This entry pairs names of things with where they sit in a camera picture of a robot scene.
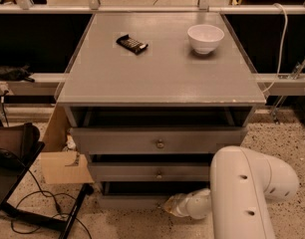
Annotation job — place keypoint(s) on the black cloth on rail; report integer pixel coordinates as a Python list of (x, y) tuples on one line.
[(15, 74)]

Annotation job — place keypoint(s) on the plastic wrapped gripper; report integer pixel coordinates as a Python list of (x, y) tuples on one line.
[(184, 205)]

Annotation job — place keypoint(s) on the grey drawer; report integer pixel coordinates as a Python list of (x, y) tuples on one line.
[(153, 140), (144, 171), (144, 194)]

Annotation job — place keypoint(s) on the metal frame railing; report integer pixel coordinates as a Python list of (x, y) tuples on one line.
[(43, 34)]

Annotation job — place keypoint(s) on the grey drawer cabinet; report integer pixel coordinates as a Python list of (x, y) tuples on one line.
[(166, 85)]

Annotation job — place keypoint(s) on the grey top drawer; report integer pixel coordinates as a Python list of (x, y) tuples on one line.
[(153, 140)]

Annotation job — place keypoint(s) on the grey bottom drawer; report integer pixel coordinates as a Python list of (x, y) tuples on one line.
[(144, 194)]

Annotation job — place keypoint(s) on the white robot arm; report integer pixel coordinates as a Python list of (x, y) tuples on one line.
[(242, 182)]

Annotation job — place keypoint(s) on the grey middle drawer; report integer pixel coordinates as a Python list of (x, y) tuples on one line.
[(144, 171)]

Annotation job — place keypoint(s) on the cardboard box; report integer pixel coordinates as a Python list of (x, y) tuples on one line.
[(60, 160)]

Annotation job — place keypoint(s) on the white ceramic bowl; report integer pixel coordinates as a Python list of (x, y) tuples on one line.
[(204, 38)]

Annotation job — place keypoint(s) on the dark snack bar wrapper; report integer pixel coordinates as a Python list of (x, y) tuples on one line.
[(131, 44)]

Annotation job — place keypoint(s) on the black chair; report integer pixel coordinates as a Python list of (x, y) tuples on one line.
[(19, 147)]

